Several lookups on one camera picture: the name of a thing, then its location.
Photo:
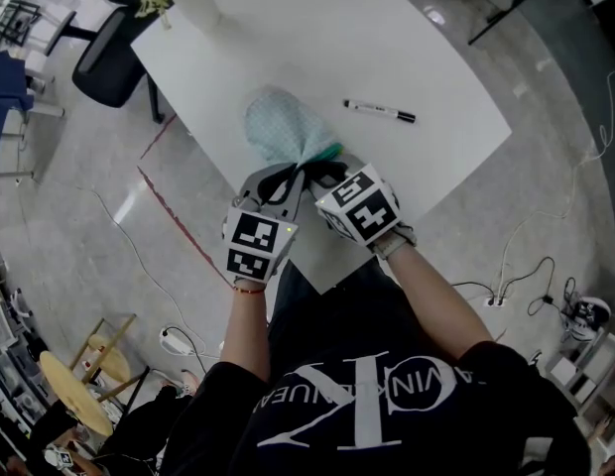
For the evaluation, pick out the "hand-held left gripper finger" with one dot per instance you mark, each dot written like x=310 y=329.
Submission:
x=295 y=194
x=253 y=184

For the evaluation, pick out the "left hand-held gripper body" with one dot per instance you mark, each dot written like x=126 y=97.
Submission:
x=253 y=236

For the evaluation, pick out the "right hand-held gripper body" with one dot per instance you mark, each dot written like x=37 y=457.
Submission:
x=367 y=206

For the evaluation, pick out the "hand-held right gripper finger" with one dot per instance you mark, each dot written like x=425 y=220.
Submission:
x=349 y=163
x=322 y=185

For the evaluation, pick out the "white pen with black cap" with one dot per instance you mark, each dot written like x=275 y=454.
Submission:
x=377 y=110

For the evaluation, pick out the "light blue fabric pouch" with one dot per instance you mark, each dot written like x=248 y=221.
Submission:
x=282 y=122

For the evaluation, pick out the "person's left forearm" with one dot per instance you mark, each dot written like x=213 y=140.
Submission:
x=245 y=330

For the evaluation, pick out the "person's right forearm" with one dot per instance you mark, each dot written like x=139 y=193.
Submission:
x=436 y=305

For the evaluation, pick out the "white wristband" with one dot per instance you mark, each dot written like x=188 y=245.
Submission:
x=394 y=243

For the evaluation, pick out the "person's black trousers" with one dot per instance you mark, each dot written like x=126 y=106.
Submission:
x=337 y=315

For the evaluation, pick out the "white power strip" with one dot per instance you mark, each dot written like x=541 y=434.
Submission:
x=174 y=342

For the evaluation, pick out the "white floor socket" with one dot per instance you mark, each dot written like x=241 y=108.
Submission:
x=495 y=300

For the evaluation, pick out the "person's black printed t-shirt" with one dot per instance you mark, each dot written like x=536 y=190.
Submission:
x=228 y=414

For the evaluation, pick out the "black office chair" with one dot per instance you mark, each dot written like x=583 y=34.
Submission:
x=109 y=67

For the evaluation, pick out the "white vase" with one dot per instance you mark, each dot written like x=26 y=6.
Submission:
x=201 y=5

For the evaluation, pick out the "round wooden stool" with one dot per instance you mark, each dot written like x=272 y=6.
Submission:
x=111 y=360

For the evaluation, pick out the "round wooden table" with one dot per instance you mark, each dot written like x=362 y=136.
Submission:
x=74 y=394

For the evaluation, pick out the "black and white sneaker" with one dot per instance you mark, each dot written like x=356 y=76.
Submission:
x=587 y=313

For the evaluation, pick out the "white cubby cabinet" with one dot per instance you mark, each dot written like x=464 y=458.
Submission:
x=565 y=370

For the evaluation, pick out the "blue covered table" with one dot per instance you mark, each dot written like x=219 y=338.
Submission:
x=5 y=82

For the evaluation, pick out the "cluttered storage shelf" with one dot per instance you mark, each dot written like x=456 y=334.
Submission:
x=10 y=380

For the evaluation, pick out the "black metal frame stand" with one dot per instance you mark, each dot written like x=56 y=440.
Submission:
x=15 y=18

